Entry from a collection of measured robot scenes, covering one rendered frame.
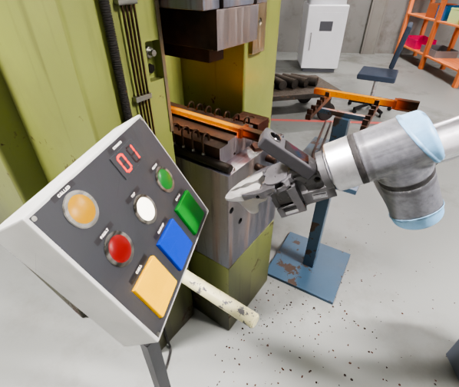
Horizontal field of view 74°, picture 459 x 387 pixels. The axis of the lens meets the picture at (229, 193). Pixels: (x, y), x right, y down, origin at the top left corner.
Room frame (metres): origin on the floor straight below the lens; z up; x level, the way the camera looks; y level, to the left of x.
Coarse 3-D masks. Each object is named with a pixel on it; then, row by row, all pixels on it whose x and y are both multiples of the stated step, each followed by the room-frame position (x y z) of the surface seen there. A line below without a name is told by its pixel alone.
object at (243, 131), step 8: (176, 112) 1.13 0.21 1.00; (184, 112) 1.11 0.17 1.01; (192, 112) 1.11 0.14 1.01; (200, 120) 1.06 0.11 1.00; (208, 120) 1.04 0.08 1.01; (216, 120) 1.04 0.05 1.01; (232, 128) 0.97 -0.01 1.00; (240, 128) 0.95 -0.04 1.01; (248, 128) 0.95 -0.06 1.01; (240, 136) 0.94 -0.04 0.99; (248, 136) 0.94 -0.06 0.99; (256, 136) 0.93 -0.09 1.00
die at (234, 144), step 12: (192, 108) 1.19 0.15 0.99; (180, 120) 1.08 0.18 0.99; (192, 120) 1.06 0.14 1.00; (228, 120) 1.07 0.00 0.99; (180, 132) 0.99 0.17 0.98; (204, 132) 0.97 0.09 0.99; (216, 132) 0.97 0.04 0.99; (228, 132) 0.97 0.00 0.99; (180, 144) 0.97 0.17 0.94; (204, 144) 0.91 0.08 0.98; (216, 144) 0.90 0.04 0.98; (228, 144) 0.91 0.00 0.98; (240, 144) 0.97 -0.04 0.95; (216, 156) 0.88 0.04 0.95; (228, 156) 0.91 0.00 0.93
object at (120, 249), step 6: (114, 240) 0.34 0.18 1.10; (120, 240) 0.34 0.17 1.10; (126, 240) 0.35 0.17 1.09; (114, 246) 0.33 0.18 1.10; (120, 246) 0.33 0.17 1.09; (126, 246) 0.34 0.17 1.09; (114, 252) 0.32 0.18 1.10; (120, 252) 0.33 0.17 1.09; (126, 252) 0.33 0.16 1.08; (114, 258) 0.31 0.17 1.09; (120, 258) 0.32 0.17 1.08; (126, 258) 0.33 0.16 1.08
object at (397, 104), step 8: (320, 88) 1.41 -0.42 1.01; (336, 96) 1.35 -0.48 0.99; (344, 96) 1.33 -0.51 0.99; (352, 96) 1.32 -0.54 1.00; (360, 96) 1.30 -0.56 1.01; (368, 96) 1.30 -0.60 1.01; (384, 104) 1.25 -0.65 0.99; (392, 104) 1.22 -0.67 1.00; (400, 104) 1.23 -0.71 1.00; (408, 104) 1.21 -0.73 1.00; (416, 104) 1.20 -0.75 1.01
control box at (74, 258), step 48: (96, 144) 0.53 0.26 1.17; (144, 144) 0.55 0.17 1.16; (48, 192) 0.34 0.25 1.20; (96, 192) 0.38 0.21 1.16; (144, 192) 0.46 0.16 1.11; (192, 192) 0.58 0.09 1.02; (0, 240) 0.29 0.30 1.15; (48, 240) 0.28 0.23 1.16; (96, 240) 0.32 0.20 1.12; (144, 240) 0.38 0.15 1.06; (192, 240) 0.47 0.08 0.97; (96, 288) 0.26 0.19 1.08; (144, 336) 0.25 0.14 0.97
